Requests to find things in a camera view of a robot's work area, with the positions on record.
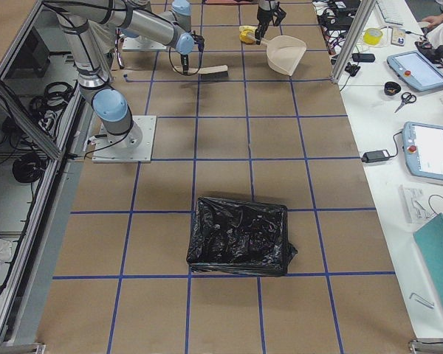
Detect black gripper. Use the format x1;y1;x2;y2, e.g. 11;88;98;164
180;32;205;74
255;0;285;44

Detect yellow sponge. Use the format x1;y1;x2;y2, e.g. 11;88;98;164
238;25;256;44

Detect beige dustpan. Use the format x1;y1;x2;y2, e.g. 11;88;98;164
260;35;307;76

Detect beige hand brush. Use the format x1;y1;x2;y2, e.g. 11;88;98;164
188;65;228;80

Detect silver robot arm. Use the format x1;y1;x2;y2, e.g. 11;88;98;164
42;1;205;140
118;1;286;47

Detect black lined trash bin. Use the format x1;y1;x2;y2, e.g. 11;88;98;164
186;197;298;277

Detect yellow tape roll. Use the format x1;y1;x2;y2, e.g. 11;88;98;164
363;28;383;46

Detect white keyboard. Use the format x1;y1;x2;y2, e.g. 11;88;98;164
376;0;403;27

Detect small black bowl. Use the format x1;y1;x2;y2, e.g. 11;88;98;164
383;81;402;97

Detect far teach pendant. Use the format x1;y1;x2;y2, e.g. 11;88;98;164
386;51;443;91

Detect teach pendant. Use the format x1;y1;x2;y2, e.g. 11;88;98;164
386;51;443;91
402;122;443;183

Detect black scissors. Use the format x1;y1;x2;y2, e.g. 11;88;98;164
394;91;416;114

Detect black power adapter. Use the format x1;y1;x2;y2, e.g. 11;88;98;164
361;150;391;163

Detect near teach pendant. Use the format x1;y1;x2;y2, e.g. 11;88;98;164
402;122;443;183

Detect metal hex key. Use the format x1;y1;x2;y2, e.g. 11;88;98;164
409;292;435;309

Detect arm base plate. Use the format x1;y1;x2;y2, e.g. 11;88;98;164
122;36;167;52
92;115;157;163

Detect aluminium frame post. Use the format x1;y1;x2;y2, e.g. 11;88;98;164
331;0;376;83

